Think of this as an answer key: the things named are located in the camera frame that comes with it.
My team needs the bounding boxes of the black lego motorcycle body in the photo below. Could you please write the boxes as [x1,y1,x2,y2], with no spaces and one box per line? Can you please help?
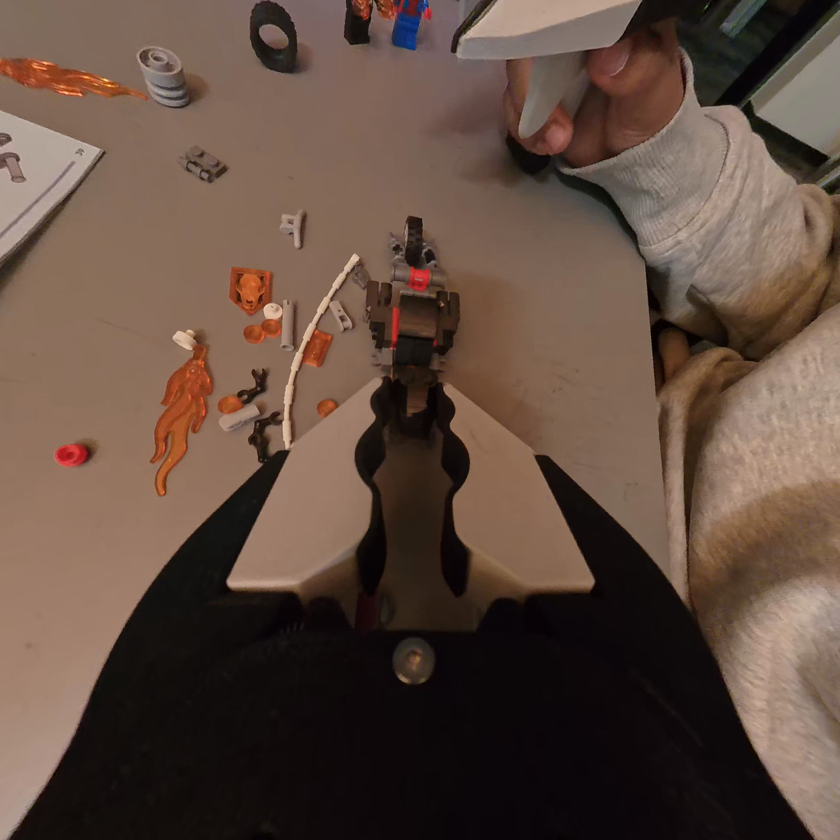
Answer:
[364,279,462,437]

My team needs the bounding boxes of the dark grey lego plate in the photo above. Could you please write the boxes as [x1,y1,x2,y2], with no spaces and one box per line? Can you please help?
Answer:
[178,146,228,183]

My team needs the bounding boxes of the flame head lego minifigure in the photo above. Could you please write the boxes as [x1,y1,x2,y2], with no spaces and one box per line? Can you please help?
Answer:
[344,0,398,46]

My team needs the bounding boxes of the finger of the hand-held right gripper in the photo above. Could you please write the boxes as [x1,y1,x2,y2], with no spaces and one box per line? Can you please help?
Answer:
[451,0,644,61]

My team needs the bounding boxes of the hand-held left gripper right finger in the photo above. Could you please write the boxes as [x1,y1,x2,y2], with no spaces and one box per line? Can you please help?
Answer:
[436,382,596,616]

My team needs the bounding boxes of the person's right forearm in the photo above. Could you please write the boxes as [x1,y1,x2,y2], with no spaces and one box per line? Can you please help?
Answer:
[558,49,840,361]

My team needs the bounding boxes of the red blue lego minifigure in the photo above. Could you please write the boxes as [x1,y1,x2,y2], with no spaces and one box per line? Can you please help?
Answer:
[392,0,433,50]

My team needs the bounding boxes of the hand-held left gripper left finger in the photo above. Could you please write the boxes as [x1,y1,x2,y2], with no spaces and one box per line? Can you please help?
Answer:
[225,377,389,614]

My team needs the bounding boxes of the black lego tyre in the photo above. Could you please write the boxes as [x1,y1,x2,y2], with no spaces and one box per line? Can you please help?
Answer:
[249,0,299,73]

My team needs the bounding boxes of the thin orange lego flame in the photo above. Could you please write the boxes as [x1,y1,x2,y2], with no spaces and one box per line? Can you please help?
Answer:
[0,58,148,101]

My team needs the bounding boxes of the person's right hand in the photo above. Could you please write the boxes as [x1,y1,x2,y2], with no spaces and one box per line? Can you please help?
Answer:
[504,23,688,168]

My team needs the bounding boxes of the grey lego wheel hub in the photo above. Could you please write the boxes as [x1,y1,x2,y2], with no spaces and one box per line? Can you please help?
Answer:
[136,46,191,109]

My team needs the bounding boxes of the large orange lego flame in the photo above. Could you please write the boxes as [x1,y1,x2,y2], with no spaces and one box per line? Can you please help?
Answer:
[150,344,215,496]

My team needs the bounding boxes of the white instruction booklet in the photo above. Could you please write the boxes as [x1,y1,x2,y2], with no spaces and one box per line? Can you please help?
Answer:
[0,110,106,263]

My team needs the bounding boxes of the orange transparent lego slope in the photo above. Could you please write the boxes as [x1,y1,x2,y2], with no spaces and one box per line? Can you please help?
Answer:
[230,267,272,316]

